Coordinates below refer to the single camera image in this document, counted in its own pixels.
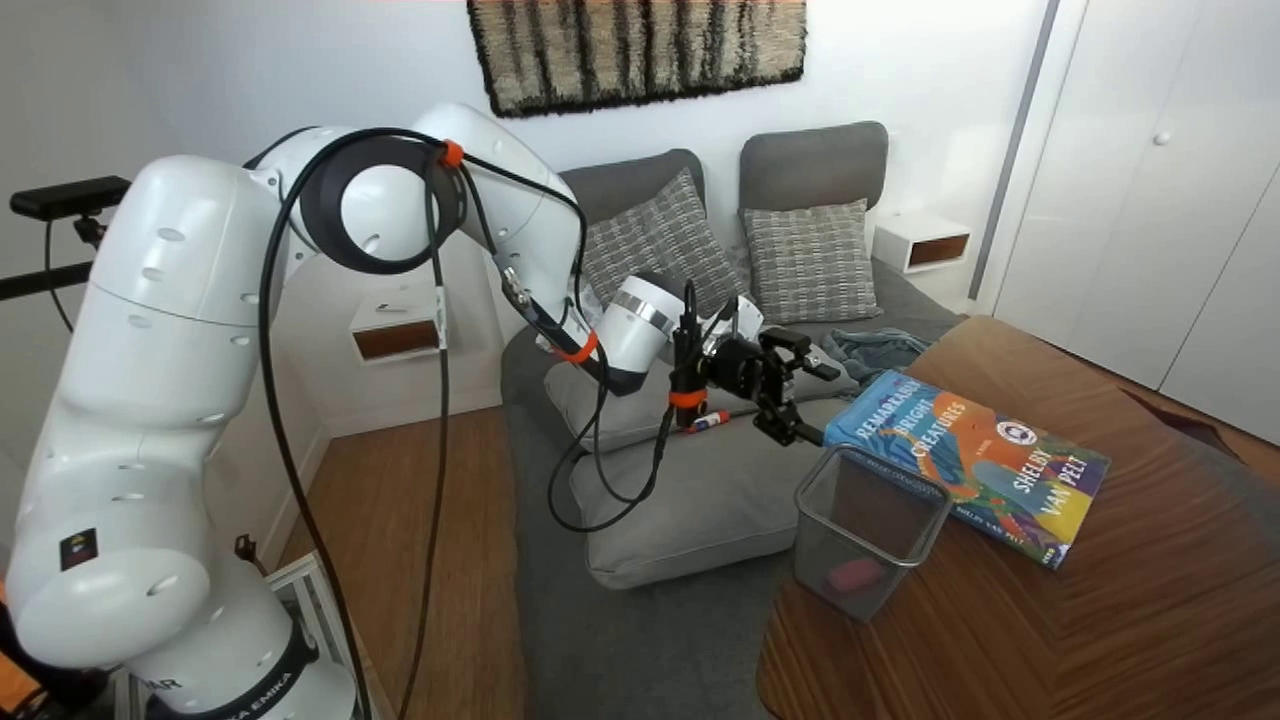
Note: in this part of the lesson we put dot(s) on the large grey checkered cushion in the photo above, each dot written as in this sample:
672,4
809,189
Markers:
654,244

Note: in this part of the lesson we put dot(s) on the black wall plug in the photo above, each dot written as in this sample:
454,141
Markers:
244,550

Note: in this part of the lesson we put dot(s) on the clear plastic container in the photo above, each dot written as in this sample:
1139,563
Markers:
865,532

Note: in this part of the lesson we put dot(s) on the teal knitted blanket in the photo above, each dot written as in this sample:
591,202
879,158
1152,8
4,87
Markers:
874,350

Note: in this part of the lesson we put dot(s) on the white base frame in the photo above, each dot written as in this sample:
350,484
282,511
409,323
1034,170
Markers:
326,626

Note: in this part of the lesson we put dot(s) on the small grey checkered cushion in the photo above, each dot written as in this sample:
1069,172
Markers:
809,260

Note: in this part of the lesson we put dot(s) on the white wall shelf box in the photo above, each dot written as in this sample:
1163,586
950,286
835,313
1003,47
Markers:
922,244
399,339

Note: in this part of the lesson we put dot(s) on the thick grey pillow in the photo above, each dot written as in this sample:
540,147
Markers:
721,505

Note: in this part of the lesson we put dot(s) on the orange object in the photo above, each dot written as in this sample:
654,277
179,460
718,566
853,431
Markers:
13,686

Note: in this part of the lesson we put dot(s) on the white wardrobe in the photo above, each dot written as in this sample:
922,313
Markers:
1146,202

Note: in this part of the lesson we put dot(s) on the colourful illustrated book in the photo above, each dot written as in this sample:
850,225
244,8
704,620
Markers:
980,466

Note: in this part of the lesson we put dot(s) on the shaggy brown wall hanging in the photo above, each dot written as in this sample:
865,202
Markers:
642,47

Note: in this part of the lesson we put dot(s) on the black camera stand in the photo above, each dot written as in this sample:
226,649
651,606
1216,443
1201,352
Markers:
42,277

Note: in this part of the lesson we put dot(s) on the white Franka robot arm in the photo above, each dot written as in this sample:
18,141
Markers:
175,333

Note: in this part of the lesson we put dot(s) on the pink object in basket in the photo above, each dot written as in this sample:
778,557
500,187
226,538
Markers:
858,578

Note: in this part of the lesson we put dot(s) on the red and white marker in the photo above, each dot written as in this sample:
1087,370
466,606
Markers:
715,421

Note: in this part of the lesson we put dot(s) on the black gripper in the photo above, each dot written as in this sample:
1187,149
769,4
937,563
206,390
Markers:
744,370

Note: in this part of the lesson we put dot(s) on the flat grey pillow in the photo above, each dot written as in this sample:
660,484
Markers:
825,395

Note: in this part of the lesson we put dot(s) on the grey sofa bed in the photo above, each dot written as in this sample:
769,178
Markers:
642,653

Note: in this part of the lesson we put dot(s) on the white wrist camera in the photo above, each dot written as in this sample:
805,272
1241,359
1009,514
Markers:
744,323

